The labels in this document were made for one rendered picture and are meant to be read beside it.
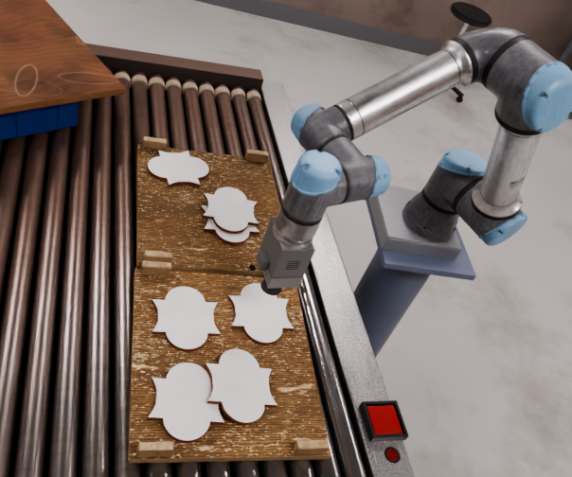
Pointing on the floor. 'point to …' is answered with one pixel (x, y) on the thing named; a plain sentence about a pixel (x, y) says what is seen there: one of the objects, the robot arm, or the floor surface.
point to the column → (400, 285)
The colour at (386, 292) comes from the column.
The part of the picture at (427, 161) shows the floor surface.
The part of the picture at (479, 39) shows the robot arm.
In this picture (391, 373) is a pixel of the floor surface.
